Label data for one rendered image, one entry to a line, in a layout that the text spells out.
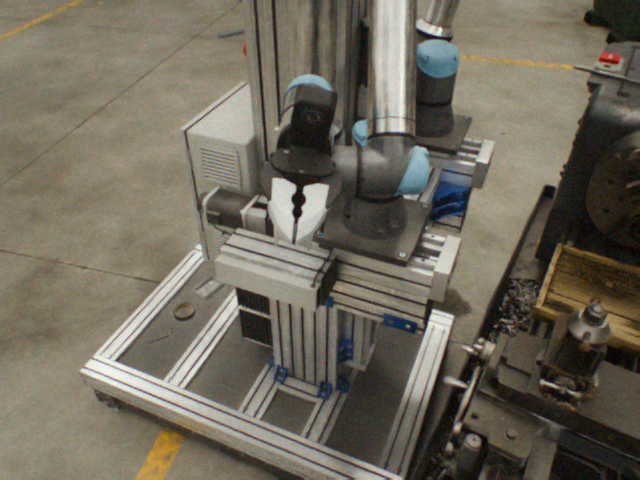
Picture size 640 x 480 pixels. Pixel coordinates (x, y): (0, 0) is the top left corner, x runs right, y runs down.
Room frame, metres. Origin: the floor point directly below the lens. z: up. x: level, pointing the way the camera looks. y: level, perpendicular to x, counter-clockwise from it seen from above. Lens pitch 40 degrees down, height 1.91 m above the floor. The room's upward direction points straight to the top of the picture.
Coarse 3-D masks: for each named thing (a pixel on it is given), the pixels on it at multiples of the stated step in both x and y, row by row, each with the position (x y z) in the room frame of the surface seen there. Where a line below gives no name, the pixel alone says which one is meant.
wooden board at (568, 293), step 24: (552, 264) 1.09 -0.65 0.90; (576, 264) 1.11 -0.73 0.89; (600, 264) 1.11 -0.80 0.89; (624, 264) 1.09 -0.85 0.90; (552, 288) 1.01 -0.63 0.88; (576, 288) 1.01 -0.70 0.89; (600, 288) 1.01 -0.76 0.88; (624, 288) 1.01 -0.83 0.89; (552, 312) 0.91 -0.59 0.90; (624, 312) 0.93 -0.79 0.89; (624, 336) 0.83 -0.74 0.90
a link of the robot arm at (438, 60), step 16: (432, 48) 1.42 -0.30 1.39; (448, 48) 1.42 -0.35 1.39; (416, 64) 1.41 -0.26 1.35; (432, 64) 1.37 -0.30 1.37; (448, 64) 1.37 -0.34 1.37; (416, 80) 1.40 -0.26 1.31; (432, 80) 1.36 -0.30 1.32; (448, 80) 1.37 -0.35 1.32; (416, 96) 1.39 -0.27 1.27; (432, 96) 1.36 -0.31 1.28; (448, 96) 1.37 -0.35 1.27
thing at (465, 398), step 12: (480, 372) 0.79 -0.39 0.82; (468, 384) 0.75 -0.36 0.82; (468, 396) 0.72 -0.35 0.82; (456, 420) 0.69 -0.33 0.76; (456, 432) 0.63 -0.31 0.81; (444, 444) 0.66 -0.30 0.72; (444, 456) 0.64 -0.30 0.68; (456, 456) 0.61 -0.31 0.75; (480, 456) 0.58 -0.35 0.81; (444, 468) 0.62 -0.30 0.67; (456, 468) 0.60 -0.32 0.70
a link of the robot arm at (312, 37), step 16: (288, 0) 0.96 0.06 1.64; (304, 0) 0.93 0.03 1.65; (320, 0) 0.93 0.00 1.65; (336, 0) 0.96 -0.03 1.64; (304, 16) 0.93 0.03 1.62; (320, 16) 0.93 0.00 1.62; (336, 16) 0.96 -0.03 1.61; (304, 32) 0.93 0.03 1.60; (320, 32) 0.93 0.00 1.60; (336, 32) 0.97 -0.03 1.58; (304, 48) 0.93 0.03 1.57; (320, 48) 0.93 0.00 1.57; (304, 64) 0.93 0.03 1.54; (320, 64) 0.93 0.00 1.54; (336, 128) 0.94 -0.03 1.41; (336, 144) 0.93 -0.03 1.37
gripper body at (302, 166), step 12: (288, 132) 0.60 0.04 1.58; (276, 156) 0.52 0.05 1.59; (288, 156) 0.53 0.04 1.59; (300, 156) 0.53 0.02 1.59; (312, 156) 0.53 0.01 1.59; (324, 156) 0.53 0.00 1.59; (276, 168) 0.50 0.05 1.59; (288, 168) 0.50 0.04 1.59; (300, 168) 0.50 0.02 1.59; (312, 168) 0.51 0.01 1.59; (324, 168) 0.51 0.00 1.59; (288, 180) 0.49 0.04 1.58; (300, 180) 0.49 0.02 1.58; (312, 180) 0.49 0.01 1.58; (300, 192) 0.50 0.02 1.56; (300, 204) 0.50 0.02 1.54
